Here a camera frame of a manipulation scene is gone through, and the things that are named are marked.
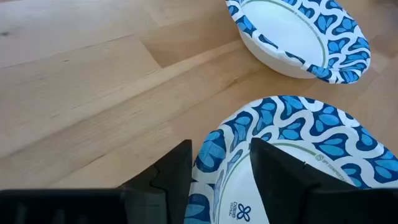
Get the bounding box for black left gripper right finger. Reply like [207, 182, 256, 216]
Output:
[249, 137, 358, 224]

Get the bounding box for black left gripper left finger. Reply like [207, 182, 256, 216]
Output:
[119, 139, 193, 224]

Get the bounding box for blue patterned paper bowl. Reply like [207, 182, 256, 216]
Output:
[225, 0, 372, 85]
[183, 95, 398, 224]

